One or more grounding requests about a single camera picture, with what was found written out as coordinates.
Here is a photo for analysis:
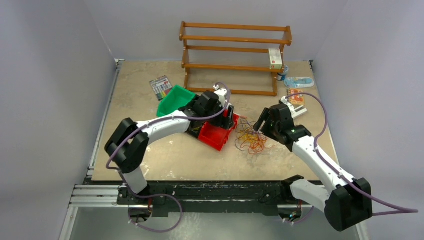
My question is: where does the purple robot hose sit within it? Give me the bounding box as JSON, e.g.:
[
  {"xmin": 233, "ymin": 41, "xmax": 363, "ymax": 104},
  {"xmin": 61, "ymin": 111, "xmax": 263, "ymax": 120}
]
[
  {"xmin": 284, "ymin": 92, "xmax": 419, "ymax": 218},
  {"xmin": 105, "ymin": 81, "xmax": 232, "ymax": 234}
]

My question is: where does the orange snack packet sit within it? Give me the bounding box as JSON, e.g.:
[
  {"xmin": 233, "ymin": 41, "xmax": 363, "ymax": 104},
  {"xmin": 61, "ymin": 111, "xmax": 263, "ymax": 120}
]
[{"xmin": 287, "ymin": 88, "xmax": 305, "ymax": 106}]

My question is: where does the right purple robot hose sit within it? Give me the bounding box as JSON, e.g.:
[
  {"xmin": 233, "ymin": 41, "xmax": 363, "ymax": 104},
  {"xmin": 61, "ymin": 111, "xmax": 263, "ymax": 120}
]
[{"xmin": 284, "ymin": 92, "xmax": 419, "ymax": 218}]

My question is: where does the white usb charger block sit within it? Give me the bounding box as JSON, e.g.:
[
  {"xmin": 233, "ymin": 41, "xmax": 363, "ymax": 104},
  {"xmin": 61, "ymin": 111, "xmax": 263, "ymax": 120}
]
[{"xmin": 291, "ymin": 105, "xmax": 308, "ymax": 119}]

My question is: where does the wooden two-tier shelf rack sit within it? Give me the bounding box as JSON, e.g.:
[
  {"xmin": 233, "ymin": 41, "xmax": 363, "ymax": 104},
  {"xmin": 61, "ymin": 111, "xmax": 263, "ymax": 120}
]
[{"xmin": 179, "ymin": 21, "xmax": 293, "ymax": 97}]

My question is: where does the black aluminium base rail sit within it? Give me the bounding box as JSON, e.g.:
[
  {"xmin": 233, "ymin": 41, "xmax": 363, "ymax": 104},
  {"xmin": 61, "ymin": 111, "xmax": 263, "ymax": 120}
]
[{"xmin": 67, "ymin": 180, "xmax": 332, "ymax": 219}]

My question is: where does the green plastic bin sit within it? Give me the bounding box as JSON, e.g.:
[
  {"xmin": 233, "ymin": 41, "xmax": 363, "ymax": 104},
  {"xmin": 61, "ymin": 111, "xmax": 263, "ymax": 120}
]
[{"xmin": 156, "ymin": 85, "xmax": 196, "ymax": 117}]

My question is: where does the purple thin cable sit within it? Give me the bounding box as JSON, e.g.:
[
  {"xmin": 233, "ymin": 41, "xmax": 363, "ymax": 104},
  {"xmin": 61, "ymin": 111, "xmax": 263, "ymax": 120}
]
[{"xmin": 234, "ymin": 118, "xmax": 266, "ymax": 152}]

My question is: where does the black plastic bin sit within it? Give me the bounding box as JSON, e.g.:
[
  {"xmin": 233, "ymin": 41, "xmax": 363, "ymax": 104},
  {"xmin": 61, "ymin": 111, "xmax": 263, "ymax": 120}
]
[{"xmin": 185, "ymin": 120, "xmax": 205, "ymax": 139}]

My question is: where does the orange cable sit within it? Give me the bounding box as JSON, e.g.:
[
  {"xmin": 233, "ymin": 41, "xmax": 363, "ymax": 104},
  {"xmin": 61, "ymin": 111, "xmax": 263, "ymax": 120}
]
[{"xmin": 235, "ymin": 127, "xmax": 276, "ymax": 156}]

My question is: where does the red plastic bin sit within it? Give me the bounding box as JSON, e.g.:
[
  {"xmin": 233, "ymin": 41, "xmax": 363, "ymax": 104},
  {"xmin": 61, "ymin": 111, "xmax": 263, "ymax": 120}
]
[{"xmin": 197, "ymin": 113, "xmax": 240, "ymax": 151}]

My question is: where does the white red carton box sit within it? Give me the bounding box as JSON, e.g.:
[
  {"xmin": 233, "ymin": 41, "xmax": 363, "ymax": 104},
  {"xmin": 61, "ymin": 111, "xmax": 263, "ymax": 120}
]
[{"xmin": 268, "ymin": 48, "xmax": 284, "ymax": 71}]

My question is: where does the pack of coloured markers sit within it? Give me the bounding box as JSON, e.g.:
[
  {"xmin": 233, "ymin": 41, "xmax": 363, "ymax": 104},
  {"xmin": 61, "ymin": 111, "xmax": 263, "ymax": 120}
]
[{"xmin": 149, "ymin": 75, "xmax": 173, "ymax": 101}]

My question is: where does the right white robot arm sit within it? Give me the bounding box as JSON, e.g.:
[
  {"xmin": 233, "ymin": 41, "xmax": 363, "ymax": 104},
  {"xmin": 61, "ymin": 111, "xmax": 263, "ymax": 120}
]
[{"xmin": 253, "ymin": 103, "xmax": 373, "ymax": 232}]

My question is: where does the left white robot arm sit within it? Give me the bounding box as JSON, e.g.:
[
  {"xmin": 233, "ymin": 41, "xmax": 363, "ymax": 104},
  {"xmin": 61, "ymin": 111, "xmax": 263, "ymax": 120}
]
[{"xmin": 104, "ymin": 88, "xmax": 234, "ymax": 205}]

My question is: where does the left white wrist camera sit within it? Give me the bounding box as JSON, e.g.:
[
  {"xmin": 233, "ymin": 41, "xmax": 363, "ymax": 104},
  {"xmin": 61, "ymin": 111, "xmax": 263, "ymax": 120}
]
[{"xmin": 213, "ymin": 85, "xmax": 228, "ymax": 108}]

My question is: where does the left purple robot hose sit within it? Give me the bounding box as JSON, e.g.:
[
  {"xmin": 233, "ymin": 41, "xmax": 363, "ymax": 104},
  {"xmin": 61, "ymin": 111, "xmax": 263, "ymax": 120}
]
[{"xmin": 105, "ymin": 81, "xmax": 232, "ymax": 234}]

